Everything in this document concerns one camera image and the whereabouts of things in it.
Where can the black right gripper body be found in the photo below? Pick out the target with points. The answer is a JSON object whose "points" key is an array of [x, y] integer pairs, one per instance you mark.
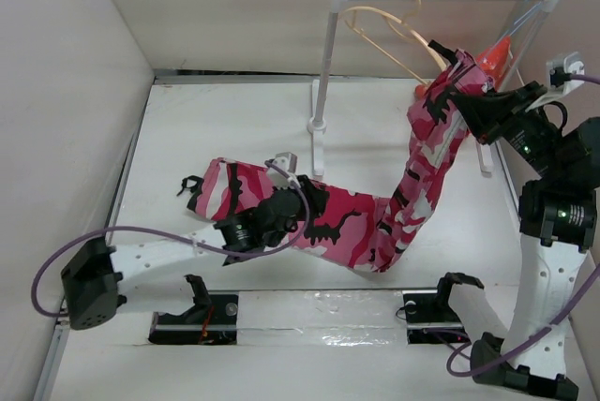
{"points": [[529, 131]]}

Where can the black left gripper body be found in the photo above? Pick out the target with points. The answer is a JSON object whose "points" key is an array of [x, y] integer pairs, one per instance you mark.
{"points": [[299, 217]]}

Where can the pink camouflage trousers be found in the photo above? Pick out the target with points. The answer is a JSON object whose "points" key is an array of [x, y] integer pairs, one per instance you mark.
{"points": [[357, 230]]}

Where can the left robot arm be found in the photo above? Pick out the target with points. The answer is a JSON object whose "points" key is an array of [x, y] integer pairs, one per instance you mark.
{"points": [[101, 281]]}

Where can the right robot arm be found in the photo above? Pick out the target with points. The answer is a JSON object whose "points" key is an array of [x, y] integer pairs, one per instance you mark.
{"points": [[557, 222]]}

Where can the beige wooden hanger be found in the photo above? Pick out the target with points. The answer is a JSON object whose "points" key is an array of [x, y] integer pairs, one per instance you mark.
{"points": [[400, 27]]}

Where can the orange white cloth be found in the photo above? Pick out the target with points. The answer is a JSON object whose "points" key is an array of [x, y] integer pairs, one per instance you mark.
{"points": [[466, 73]]}

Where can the white clothes rack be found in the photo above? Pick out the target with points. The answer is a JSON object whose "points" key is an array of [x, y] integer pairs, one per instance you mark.
{"points": [[316, 125]]}

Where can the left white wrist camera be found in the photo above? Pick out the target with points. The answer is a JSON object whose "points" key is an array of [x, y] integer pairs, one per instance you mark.
{"points": [[281, 169]]}

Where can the blue wire hanger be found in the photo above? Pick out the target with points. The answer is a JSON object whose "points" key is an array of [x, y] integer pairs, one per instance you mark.
{"points": [[519, 33]]}

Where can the aluminium table edge rail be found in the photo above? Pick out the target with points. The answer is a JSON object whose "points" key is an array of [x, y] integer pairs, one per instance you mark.
{"points": [[186, 120]]}

